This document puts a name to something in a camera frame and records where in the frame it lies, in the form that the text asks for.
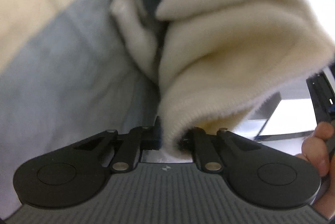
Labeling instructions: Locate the cream and navy sweater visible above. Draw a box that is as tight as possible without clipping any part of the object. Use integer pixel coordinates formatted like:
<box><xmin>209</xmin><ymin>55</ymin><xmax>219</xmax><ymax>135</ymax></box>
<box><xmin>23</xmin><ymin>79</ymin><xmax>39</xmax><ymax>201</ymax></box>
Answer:
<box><xmin>110</xmin><ymin>0</ymin><xmax>334</xmax><ymax>158</ymax></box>

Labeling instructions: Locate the person's right hand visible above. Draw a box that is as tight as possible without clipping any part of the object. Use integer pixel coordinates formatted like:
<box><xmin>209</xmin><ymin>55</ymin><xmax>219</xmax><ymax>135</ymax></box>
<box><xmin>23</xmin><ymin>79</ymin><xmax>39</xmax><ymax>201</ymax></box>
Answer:
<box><xmin>295</xmin><ymin>121</ymin><xmax>335</xmax><ymax>219</ymax></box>

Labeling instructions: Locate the patchwork bed quilt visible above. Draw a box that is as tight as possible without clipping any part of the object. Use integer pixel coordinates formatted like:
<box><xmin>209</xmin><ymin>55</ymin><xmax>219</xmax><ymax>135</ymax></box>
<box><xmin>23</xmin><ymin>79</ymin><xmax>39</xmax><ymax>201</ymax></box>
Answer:
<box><xmin>1</xmin><ymin>0</ymin><xmax>158</xmax><ymax>219</ymax></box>

